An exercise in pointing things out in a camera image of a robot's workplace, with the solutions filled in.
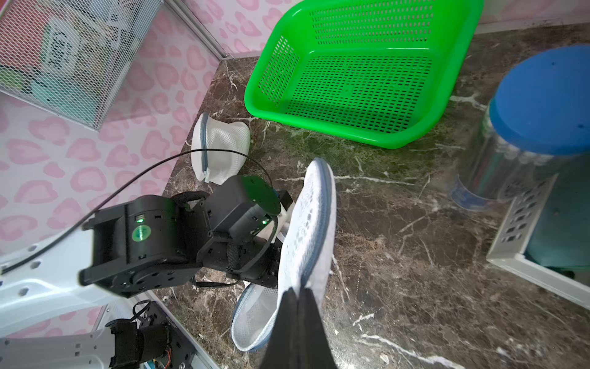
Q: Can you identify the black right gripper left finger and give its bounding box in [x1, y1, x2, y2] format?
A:
[260, 288, 298, 369]

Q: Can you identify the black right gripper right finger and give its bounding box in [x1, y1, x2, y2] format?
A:
[298, 288, 337, 369]

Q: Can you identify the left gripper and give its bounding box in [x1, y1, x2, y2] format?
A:
[196, 231, 283, 288]

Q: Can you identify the white mesh laundry bag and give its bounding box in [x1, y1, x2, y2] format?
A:
[191, 112, 250, 185]

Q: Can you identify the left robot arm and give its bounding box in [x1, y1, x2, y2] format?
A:
[1, 175, 292, 368]

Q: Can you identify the white file organizer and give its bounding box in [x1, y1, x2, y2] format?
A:
[486, 173, 589, 308]

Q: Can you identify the green plastic basket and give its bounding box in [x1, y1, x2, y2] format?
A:
[244, 0, 484, 149]

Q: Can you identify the pencil tube blue lid standing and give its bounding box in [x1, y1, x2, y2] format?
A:
[450, 45, 589, 211]

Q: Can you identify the green red booklet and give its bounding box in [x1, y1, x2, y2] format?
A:
[1, 1, 55, 93]

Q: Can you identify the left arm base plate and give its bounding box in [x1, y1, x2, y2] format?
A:
[133, 300, 211, 368]

